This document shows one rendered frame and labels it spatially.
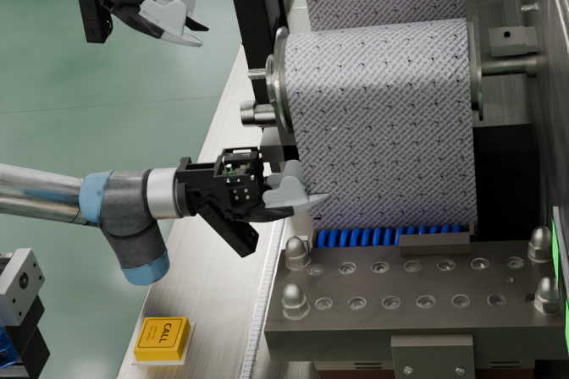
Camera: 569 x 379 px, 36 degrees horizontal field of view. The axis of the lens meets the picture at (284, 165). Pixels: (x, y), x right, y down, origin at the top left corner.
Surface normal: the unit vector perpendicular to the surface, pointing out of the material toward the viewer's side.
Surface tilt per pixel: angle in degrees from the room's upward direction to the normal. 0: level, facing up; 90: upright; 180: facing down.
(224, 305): 0
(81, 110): 0
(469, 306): 0
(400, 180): 90
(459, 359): 90
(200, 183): 90
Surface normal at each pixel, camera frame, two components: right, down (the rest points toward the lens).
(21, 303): 0.97, -0.04
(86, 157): -0.17, -0.80
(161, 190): -0.22, -0.18
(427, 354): -0.14, 0.59
